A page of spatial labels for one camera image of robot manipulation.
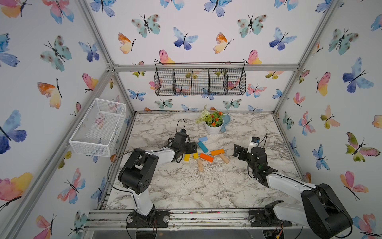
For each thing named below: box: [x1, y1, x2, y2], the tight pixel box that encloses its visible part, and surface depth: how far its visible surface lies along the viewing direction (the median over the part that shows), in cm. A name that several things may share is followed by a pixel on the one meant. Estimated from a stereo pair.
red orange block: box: [199, 152, 215, 163], surface depth 98 cm
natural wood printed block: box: [197, 159, 204, 173], surface depth 93 cm
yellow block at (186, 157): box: [184, 153, 191, 162], surface depth 97 cm
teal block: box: [197, 141, 209, 154], surface depth 103 cm
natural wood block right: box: [218, 152, 230, 165], surface depth 98 cm
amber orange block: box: [210, 148, 226, 156], surface depth 101 cm
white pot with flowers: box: [195, 110, 225, 136], surface depth 99 cm
